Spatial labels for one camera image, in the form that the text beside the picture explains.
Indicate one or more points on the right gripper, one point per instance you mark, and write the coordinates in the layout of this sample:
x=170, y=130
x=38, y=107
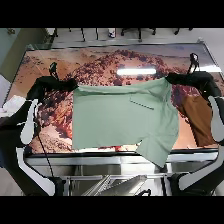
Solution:
x=176, y=78

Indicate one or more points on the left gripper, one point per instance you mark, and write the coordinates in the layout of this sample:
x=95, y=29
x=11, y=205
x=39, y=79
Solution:
x=66, y=84

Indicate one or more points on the pale green shirt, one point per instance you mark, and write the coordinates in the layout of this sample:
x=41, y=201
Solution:
x=116, y=116

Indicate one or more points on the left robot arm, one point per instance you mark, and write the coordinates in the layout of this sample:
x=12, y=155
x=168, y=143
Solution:
x=30, y=100

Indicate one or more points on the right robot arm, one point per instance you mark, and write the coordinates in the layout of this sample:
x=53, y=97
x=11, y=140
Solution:
x=206, y=83

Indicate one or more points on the brown garment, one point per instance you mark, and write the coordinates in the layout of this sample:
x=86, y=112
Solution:
x=198, y=120

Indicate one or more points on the white garment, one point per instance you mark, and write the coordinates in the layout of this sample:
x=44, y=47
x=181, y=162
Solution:
x=13, y=105

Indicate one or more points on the black office chair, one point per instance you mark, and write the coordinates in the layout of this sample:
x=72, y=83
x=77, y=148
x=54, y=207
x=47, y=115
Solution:
x=138, y=31

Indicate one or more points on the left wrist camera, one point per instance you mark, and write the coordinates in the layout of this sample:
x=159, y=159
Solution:
x=53, y=69

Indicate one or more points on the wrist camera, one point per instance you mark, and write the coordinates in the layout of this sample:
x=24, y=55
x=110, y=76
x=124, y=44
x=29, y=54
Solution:
x=194, y=61
x=53, y=69

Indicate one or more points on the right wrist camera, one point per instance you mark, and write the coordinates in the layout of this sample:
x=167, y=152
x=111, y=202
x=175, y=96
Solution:
x=194, y=61

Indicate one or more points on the silver frame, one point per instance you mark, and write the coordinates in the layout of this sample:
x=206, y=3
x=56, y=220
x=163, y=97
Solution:
x=100, y=161

